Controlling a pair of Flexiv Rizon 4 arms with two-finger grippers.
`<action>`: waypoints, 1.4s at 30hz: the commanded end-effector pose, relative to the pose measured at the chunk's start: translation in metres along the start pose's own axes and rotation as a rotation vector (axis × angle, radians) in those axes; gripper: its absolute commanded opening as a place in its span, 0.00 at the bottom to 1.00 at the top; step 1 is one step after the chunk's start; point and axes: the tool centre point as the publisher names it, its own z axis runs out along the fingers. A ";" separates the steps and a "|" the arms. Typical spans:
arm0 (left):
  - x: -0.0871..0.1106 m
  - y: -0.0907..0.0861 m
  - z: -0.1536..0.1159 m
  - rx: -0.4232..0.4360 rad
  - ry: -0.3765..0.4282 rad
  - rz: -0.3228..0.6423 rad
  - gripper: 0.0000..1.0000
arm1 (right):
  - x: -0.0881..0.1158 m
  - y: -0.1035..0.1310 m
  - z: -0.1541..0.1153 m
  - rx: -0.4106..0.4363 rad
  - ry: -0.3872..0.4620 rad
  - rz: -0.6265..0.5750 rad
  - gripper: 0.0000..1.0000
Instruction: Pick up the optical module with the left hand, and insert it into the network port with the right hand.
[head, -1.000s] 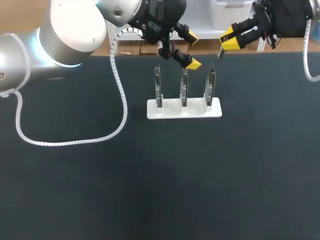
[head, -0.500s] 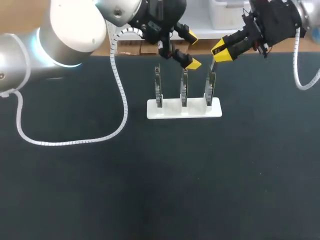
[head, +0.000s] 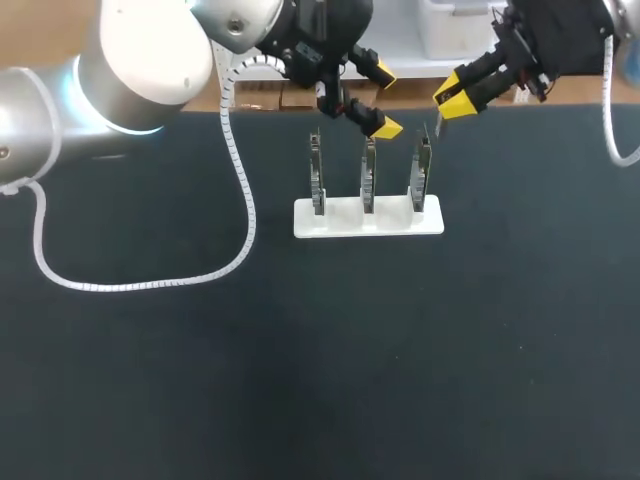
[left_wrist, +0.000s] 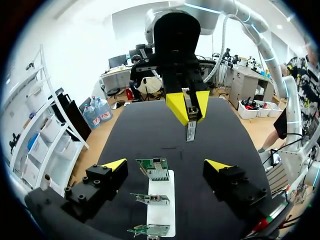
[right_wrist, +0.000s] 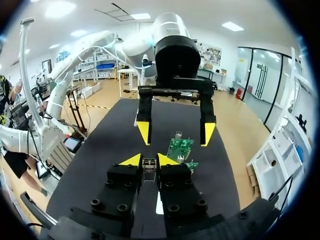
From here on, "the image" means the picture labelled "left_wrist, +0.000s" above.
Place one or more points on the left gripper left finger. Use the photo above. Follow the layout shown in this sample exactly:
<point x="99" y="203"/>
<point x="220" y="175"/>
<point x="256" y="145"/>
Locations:
<point x="97" y="190"/>

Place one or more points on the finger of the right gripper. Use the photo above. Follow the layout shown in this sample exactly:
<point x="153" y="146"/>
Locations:
<point x="176" y="105"/>
<point x="203" y="105"/>

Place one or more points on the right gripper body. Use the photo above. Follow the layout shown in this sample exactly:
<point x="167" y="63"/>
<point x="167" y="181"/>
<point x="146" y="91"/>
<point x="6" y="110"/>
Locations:
<point x="176" y="37"/>

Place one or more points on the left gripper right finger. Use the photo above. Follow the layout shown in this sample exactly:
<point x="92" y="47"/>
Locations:
<point x="235" y="185"/>

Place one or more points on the silver optical module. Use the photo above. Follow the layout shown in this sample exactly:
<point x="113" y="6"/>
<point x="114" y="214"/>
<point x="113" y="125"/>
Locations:
<point x="191" y="130"/>

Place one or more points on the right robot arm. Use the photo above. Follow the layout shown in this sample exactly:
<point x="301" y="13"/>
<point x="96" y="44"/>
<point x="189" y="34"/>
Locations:
<point x="272" y="67"/>

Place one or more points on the person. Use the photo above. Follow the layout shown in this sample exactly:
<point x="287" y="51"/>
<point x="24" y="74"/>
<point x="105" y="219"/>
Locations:
<point x="308" y="82"/>
<point x="136" y="75"/>

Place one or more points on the small green circuit board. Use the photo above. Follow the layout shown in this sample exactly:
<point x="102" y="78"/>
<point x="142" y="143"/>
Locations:
<point x="155" y="198"/>
<point x="150" y="229"/>

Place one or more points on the green circuit board with heatsink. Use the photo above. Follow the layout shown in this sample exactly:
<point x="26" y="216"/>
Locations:
<point x="156" y="170"/>

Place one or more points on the white stand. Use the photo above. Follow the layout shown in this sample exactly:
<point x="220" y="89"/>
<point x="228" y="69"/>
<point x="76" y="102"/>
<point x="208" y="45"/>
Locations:
<point x="161" y="212"/>

